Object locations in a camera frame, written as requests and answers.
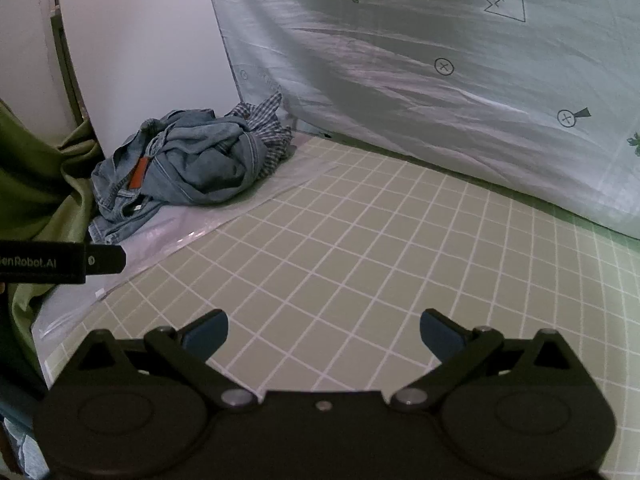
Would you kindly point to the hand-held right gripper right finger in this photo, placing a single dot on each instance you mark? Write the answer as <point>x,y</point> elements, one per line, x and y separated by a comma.
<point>441,335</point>

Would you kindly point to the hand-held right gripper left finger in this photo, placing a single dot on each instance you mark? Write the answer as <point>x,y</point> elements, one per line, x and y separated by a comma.
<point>206,333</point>

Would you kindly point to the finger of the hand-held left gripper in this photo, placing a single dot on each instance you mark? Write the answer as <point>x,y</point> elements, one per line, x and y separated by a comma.
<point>107,260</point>

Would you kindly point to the blue denim jeans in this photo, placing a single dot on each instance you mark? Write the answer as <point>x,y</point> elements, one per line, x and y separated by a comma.
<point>200,165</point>

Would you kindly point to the green cloth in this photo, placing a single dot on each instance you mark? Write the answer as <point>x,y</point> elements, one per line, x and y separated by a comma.
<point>40,185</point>

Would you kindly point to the clear plastic sheet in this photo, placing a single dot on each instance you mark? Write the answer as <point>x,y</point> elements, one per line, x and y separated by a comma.
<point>200,225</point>

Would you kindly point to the green grid mat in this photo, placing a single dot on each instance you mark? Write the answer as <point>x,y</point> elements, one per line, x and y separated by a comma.
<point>375,260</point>

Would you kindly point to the checkered shirt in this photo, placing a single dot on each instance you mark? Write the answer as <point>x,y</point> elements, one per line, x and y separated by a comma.
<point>267,130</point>

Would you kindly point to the white panel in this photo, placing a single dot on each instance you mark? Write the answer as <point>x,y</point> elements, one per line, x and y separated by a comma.
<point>145,50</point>

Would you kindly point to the carrot printed light quilt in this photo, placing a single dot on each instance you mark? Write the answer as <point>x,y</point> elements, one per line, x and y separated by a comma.
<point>400,85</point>

